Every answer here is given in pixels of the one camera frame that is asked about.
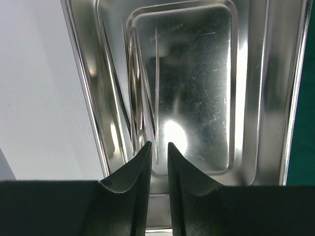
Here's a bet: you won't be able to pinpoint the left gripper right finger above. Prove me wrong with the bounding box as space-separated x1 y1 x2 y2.
168 143 315 236

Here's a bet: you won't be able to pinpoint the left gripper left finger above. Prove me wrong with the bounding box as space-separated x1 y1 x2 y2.
0 142 152 236

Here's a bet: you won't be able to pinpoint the steel tweezers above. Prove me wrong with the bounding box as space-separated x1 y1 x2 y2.
100 20 131 135
123 26 146 155
155 27 160 164

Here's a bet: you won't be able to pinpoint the green surgical drape cloth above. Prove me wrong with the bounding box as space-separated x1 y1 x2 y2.
287 19 315 185

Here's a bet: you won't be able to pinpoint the stainless steel instrument tray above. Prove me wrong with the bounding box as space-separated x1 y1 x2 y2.
62 0 313 236

